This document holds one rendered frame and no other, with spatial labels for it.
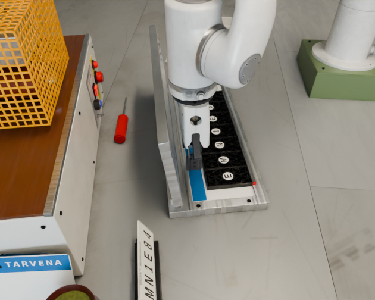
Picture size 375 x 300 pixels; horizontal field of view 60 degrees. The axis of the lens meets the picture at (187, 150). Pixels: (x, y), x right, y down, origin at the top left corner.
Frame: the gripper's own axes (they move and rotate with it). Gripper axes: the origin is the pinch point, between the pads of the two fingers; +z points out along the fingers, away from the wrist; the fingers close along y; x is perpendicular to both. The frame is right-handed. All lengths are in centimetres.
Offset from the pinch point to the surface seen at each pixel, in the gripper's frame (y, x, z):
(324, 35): 65, -60, 8
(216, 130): 11.7, -7.9, 5.0
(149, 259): -20.3, 10.1, 5.2
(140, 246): -19.1, 11.4, 2.5
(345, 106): 21, -47, 8
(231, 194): -7.2, -7.5, 6.2
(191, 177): -1.7, 0.1, 6.2
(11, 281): -23.8, 30.9, 0.6
